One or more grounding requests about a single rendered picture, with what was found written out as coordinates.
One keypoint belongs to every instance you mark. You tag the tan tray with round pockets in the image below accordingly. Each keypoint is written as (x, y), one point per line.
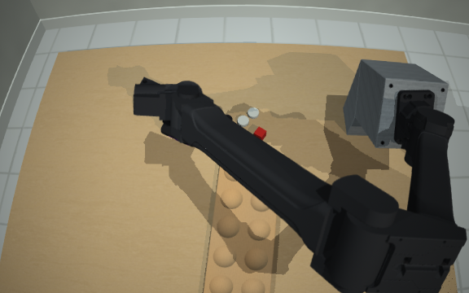
(241, 248)

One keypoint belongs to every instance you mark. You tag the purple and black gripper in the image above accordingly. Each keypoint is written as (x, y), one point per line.
(165, 129)

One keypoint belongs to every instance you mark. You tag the white disc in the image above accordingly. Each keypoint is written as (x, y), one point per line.
(243, 121)
(253, 113)

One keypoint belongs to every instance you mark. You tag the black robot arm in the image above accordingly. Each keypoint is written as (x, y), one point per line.
(374, 235)

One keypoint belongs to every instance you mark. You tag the red cube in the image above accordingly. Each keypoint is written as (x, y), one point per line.
(260, 133)

